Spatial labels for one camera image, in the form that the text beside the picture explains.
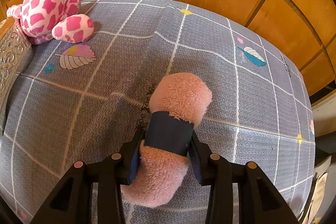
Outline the pink white plush toy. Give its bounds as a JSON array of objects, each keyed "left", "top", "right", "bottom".
[{"left": 6, "top": 0, "right": 95, "bottom": 45}]

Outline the grey checked bed sheet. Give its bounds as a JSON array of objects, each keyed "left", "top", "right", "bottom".
[{"left": 1, "top": 0, "right": 315, "bottom": 223}]

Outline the silver embossed tissue box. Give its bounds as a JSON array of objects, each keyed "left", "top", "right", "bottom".
[{"left": 0, "top": 16, "right": 34, "bottom": 114}]

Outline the pink fleece roll blue band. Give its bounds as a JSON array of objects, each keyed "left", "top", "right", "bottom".
[{"left": 121, "top": 73, "right": 212, "bottom": 207}]

